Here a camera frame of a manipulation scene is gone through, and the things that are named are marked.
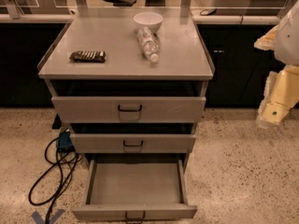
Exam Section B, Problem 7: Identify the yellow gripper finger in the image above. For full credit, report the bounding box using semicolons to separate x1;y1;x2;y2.
254;25;278;50
256;65;299;129

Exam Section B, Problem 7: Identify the clear plastic water bottle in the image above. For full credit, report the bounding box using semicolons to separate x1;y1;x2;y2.
137;27;160;63

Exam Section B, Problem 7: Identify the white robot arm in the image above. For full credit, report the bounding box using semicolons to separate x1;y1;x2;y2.
254;1;299;129

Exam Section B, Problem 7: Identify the grey drawer cabinet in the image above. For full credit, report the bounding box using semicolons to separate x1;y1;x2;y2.
36;7;216;174

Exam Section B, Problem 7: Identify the bottom grey drawer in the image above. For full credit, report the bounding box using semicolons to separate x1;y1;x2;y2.
73;156;197;223

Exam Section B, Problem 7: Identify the grey drawer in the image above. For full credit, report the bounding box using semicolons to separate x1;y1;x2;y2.
73;156;197;223
70;133;195;153
52;96;206;123

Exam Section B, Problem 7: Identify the top grey drawer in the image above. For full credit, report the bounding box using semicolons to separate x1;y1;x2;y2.
52;96;206;123

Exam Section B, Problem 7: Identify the middle grey drawer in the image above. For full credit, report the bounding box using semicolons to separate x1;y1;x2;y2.
70;133;195;153

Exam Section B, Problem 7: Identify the white ceramic bowl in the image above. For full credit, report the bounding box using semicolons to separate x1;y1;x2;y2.
134;12;164;33

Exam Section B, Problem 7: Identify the black chair seat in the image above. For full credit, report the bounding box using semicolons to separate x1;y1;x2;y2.
103;0;136;7

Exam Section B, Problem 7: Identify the dark striped snack bag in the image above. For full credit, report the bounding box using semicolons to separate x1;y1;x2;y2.
69;50;106;63

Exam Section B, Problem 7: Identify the blue power box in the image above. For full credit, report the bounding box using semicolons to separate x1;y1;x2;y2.
57;131;74;151

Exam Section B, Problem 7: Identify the black floor cable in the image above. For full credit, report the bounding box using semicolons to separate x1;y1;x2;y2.
28;136;83;224

